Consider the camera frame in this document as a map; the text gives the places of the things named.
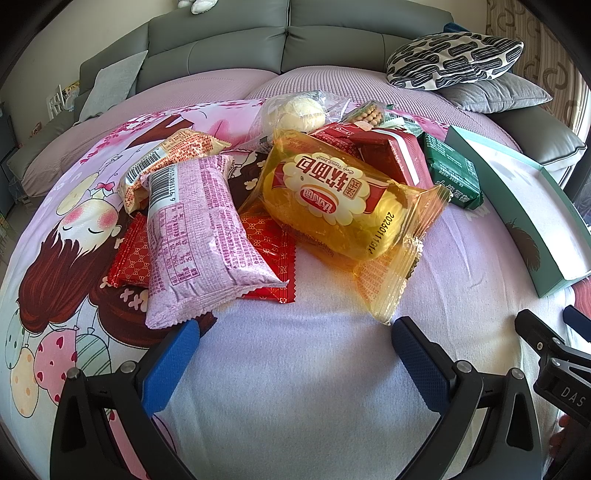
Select dark red striped packet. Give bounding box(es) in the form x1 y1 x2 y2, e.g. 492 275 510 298
311 122 434 189

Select red patterned packet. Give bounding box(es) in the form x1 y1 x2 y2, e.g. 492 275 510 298
104 202 296 304

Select light grey cushion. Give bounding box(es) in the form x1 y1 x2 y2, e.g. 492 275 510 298
78 50 148 122

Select light green white packet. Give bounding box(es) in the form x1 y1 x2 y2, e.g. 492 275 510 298
379 105 424 137

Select clear pack round crackers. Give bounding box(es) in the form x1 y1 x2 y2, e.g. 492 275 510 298
342 100 387 129

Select yellow soft bread packet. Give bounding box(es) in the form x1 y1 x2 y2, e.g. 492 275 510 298
239 130 451 325

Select black white patterned pillow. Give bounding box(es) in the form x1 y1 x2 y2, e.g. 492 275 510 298
386 32 524 91

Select person right hand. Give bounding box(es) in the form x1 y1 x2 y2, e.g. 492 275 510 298
549 415 571 458

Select pink sofa cover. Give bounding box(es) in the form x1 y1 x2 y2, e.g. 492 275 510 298
12 66 520 197

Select grey white plush dog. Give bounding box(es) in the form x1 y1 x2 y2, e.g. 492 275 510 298
177 0 217 15

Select orange cream snack packet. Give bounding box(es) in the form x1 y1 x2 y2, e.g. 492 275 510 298
118 128 230 214

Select teal white box lid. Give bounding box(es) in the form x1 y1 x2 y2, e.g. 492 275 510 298
446 126 590 297

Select clear bag round bun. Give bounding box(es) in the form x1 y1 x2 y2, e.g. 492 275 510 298
240 90 353 153

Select pink snack packet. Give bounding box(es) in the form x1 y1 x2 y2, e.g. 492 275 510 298
144 154 287 330

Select cartoon girl pink cloth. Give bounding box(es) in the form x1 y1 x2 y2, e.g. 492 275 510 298
1 100 586 479

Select grey sofa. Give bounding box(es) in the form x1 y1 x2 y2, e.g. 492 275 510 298
8 1 586 196

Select dark green snack packet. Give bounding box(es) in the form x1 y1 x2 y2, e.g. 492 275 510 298
420 133 483 210

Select patterned beige curtain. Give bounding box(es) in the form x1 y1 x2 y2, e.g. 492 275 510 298
485 0 590 140

